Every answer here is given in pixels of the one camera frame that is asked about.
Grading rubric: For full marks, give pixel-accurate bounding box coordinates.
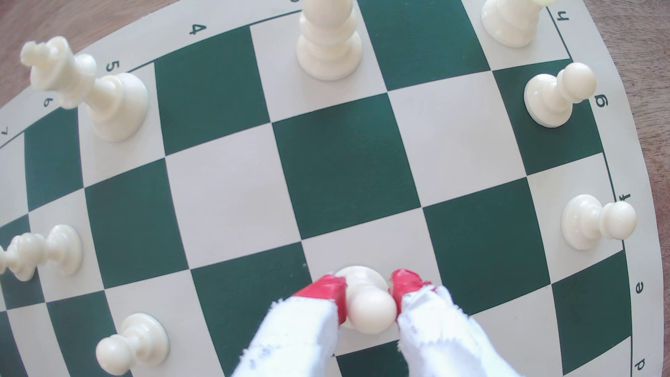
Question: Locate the white cloth-wrapped gripper finger with red tip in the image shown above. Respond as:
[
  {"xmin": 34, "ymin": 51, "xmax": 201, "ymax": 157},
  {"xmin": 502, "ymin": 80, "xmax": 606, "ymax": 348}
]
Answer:
[
  {"xmin": 232, "ymin": 275, "xmax": 348, "ymax": 377},
  {"xmin": 389, "ymin": 268, "xmax": 522, "ymax": 377}
]

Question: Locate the white chess pawn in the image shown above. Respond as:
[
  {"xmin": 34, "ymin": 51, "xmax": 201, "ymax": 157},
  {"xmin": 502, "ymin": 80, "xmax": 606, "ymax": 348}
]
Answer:
[
  {"xmin": 523, "ymin": 62, "xmax": 597, "ymax": 129},
  {"xmin": 335, "ymin": 265, "xmax": 399, "ymax": 336},
  {"xmin": 95, "ymin": 312, "xmax": 170, "ymax": 376},
  {"xmin": 560, "ymin": 194, "xmax": 638, "ymax": 251}
]

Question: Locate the green and white chess mat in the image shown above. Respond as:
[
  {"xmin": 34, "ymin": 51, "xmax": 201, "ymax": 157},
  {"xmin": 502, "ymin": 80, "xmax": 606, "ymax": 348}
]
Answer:
[{"xmin": 0, "ymin": 0, "xmax": 665, "ymax": 377}]

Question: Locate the white chess knight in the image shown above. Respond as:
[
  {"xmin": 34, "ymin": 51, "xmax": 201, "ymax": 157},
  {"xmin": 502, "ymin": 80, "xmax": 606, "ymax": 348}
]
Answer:
[{"xmin": 0, "ymin": 224, "xmax": 83, "ymax": 282}]

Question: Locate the white chess piece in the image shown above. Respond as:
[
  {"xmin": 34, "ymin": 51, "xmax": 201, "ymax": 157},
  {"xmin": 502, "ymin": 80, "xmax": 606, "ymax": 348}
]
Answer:
[{"xmin": 481, "ymin": 0, "xmax": 558, "ymax": 49}]

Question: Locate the white pawn near rank 3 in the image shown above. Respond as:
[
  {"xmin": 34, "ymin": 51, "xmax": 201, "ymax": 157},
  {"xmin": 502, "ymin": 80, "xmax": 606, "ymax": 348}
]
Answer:
[{"xmin": 296, "ymin": 0, "xmax": 363, "ymax": 82}]

